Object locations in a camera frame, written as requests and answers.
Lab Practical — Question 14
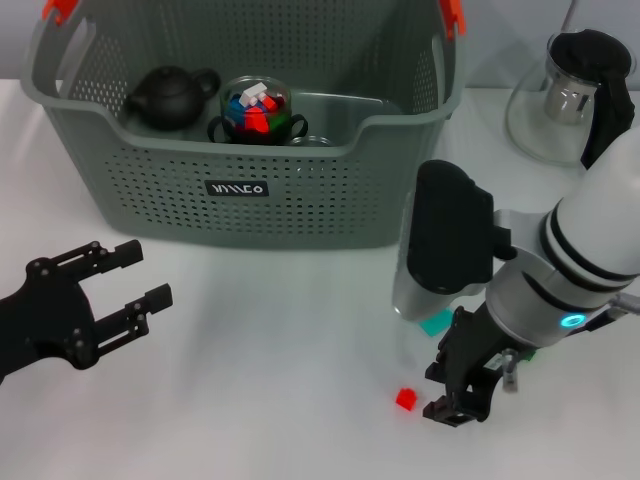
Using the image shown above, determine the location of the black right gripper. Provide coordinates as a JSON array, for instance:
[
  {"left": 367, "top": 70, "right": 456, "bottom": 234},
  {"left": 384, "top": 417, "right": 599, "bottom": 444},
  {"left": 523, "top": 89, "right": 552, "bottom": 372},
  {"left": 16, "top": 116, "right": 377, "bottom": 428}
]
[{"left": 423, "top": 307, "right": 521, "bottom": 429}]

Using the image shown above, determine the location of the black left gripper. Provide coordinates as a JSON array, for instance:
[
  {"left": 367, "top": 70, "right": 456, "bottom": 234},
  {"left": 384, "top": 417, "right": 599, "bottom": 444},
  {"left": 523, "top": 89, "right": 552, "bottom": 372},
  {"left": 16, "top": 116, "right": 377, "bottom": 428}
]
[{"left": 0, "top": 239, "right": 174, "bottom": 384}]

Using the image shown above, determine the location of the teal square plate brick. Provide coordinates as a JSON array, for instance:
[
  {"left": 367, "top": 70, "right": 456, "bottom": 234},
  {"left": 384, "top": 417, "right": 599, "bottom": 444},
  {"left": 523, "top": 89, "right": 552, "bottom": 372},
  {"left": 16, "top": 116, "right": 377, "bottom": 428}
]
[{"left": 418, "top": 309, "right": 451, "bottom": 339}]

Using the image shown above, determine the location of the blue square brick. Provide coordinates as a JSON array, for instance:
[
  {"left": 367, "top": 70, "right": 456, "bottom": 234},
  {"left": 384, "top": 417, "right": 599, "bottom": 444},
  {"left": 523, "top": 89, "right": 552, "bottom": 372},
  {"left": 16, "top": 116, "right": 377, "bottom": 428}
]
[{"left": 227, "top": 98, "right": 252, "bottom": 127}]

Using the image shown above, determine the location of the orange-red sloped brick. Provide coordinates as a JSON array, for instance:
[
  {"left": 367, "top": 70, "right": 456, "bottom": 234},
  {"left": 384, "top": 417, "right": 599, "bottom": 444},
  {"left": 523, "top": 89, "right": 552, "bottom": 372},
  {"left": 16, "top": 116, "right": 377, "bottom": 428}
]
[{"left": 244, "top": 112, "right": 271, "bottom": 135}]

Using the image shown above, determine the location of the glass teacup black holder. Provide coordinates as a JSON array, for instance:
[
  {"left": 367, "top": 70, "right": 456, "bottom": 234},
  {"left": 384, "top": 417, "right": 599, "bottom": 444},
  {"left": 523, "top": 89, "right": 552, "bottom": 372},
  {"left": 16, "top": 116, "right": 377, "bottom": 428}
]
[
  {"left": 207, "top": 75, "right": 294, "bottom": 146},
  {"left": 287, "top": 113, "right": 309, "bottom": 141},
  {"left": 288, "top": 134, "right": 335, "bottom": 149}
]

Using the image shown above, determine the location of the white brick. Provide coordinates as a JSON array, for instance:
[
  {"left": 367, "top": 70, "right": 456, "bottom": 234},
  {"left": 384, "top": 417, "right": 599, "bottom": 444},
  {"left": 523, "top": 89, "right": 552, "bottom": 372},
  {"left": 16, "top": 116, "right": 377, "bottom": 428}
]
[{"left": 238, "top": 84, "right": 269, "bottom": 108}]

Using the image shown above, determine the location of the grey perforated storage bin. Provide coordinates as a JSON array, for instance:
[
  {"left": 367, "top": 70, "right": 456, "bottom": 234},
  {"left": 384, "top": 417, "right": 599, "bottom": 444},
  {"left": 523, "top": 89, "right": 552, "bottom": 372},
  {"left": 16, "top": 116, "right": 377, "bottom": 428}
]
[{"left": 19, "top": 0, "right": 469, "bottom": 250}]

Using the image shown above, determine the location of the dark clay teapot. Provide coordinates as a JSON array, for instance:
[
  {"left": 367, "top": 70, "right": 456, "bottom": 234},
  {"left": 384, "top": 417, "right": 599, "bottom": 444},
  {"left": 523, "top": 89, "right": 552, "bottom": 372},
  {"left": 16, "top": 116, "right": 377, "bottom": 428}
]
[{"left": 123, "top": 63, "right": 221, "bottom": 132}]

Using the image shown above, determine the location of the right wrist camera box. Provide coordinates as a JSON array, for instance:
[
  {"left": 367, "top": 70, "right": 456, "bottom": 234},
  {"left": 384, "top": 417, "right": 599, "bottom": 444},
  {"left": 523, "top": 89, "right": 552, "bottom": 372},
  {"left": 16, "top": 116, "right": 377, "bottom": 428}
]
[{"left": 392, "top": 159, "right": 517, "bottom": 321}]

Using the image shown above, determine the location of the thin right gripper cable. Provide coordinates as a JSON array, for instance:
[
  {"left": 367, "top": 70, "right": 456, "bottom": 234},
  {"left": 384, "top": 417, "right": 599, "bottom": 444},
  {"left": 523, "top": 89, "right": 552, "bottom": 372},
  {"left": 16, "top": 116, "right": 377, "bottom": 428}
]
[{"left": 592, "top": 307, "right": 622, "bottom": 329}]

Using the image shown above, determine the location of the orange bin handle clip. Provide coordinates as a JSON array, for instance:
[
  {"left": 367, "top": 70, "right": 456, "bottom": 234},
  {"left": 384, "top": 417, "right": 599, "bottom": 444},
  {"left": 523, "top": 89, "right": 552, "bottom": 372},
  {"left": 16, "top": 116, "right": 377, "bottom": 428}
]
[
  {"left": 40, "top": 0, "right": 81, "bottom": 25},
  {"left": 439, "top": 0, "right": 467, "bottom": 39}
]

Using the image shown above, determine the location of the glass carafe black handle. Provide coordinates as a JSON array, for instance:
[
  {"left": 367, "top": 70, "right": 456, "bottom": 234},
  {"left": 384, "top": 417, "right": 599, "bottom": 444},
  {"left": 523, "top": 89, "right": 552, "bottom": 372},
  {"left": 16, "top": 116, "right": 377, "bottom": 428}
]
[{"left": 504, "top": 28, "right": 636, "bottom": 171}]

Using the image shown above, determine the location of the thin grey background cable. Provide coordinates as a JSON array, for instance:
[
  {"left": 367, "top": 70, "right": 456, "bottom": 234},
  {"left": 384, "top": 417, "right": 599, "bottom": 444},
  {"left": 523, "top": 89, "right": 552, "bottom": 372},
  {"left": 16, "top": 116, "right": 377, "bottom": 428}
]
[{"left": 558, "top": 0, "right": 579, "bottom": 32}]

